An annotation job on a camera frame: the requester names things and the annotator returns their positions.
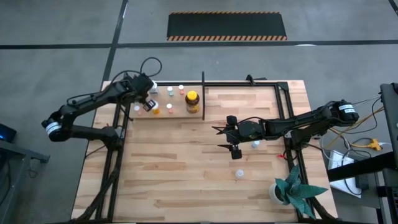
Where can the black clamp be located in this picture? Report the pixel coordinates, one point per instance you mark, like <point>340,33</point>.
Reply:
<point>250,79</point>

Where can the white power strip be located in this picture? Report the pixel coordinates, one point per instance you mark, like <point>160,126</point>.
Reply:
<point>340,160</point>

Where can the white plastic bottle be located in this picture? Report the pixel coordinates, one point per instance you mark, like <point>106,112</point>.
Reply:
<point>239,174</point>

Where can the pink translucent pill vial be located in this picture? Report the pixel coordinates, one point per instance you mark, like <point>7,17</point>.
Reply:
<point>169,109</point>
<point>137,110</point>
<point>181,90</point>

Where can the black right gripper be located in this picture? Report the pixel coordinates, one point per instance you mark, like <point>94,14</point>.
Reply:
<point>250,130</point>

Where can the grey metal cart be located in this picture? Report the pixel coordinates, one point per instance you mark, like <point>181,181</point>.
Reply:
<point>12,155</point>

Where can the small red clip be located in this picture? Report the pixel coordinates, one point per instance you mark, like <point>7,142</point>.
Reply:
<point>281,155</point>

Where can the yellow power adapter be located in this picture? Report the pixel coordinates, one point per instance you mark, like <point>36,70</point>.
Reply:
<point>374,145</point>

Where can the black aluminium table frame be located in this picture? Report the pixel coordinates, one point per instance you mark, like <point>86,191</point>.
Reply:
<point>242,83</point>

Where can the green plant in white pot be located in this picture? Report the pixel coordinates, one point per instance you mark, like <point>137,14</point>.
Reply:
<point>292,189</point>

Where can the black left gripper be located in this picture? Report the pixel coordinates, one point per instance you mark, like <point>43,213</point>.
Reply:
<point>141,87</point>

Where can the yellow translucent pill vial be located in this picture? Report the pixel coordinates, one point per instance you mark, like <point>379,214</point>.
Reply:
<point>156,110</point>

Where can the black electronic box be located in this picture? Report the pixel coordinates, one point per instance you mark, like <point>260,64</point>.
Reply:
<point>7,133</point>

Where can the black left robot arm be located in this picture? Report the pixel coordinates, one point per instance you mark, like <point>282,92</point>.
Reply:
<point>93,99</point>

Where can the white melatonin bottle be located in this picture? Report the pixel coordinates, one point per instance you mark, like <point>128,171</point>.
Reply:
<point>154,89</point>

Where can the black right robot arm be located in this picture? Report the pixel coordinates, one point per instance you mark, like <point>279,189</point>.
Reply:
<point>304,119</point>

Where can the black striped floor mat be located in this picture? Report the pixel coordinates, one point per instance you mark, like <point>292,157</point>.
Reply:
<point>227,26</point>

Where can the amber fish oil bottle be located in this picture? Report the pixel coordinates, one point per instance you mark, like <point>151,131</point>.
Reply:
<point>192,102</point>

